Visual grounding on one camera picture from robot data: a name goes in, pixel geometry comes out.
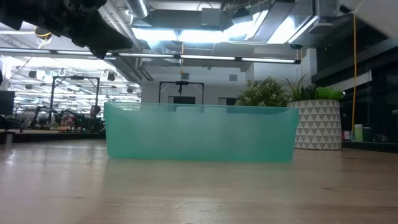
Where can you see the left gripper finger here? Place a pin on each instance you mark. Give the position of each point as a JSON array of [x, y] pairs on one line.
[[85, 40], [105, 34]]

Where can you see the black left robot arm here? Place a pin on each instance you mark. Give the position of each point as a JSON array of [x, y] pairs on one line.
[[14, 12]]

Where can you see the green translucent plastic basket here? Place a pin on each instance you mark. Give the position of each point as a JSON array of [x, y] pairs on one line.
[[248, 133]]

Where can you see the black studio lamp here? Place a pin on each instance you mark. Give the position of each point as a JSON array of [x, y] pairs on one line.
[[32, 73], [111, 76]]

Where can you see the person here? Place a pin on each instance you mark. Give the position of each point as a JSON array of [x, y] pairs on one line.
[[95, 110]]

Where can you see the green succulent plant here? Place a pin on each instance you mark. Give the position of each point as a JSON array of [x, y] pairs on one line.
[[329, 93]]

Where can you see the black monitor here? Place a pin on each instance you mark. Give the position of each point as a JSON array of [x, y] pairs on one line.
[[7, 102]]

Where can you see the black screen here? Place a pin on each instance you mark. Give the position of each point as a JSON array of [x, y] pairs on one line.
[[184, 99]]

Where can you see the long LED light bar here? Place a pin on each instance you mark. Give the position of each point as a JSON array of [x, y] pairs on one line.
[[205, 57]]

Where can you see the dark background table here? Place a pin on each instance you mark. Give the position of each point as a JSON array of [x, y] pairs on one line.
[[46, 137]]

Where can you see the grey ceiling box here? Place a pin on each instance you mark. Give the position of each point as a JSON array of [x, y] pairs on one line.
[[211, 17]]

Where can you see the small-leaved green bush plant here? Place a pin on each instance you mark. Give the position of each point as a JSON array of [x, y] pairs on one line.
[[264, 93]]

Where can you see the white triangle-patterned pot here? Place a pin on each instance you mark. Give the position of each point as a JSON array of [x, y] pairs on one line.
[[317, 124]]

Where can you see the light green cup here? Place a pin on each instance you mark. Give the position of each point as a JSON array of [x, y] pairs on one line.
[[358, 132]]

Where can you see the dark green cup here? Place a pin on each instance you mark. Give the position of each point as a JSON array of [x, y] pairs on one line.
[[367, 133]]

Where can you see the black desk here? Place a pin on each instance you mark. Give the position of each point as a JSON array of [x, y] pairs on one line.
[[373, 147]]

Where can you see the round black ceiling camera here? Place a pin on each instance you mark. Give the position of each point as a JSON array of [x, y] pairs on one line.
[[43, 34]]

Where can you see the black gantry frame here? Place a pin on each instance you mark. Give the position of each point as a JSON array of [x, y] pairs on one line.
[[76, 77], [182, 82]]

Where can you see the round silver duct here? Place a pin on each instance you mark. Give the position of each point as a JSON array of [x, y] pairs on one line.
[[136, 7]]

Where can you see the grey wall vent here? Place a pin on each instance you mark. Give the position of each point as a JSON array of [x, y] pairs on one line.
[[233, 77], [185, 76]]

